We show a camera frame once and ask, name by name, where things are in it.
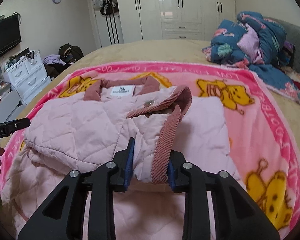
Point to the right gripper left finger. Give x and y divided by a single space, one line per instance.
83 202

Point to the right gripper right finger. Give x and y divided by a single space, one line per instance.
236 214

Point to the pink quilted jacket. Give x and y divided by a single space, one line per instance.
83 131

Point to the purple clothes pile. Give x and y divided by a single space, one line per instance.
53 59

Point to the white drawer chest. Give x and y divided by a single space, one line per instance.
27 76

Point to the pink cartoon fleece blanket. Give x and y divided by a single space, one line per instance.
262 145

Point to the black television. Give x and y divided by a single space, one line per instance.
10 35

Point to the dark bag pile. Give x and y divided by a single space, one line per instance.
69 54

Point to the hanging bags on door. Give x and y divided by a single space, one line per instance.
106 7

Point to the beige bed sheet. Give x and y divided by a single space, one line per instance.
189 51

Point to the blue floral quilt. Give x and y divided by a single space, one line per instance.
258 44

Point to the grey upholstered headboard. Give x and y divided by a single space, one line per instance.
293 36

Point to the white wardrobe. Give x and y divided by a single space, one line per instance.
143 20

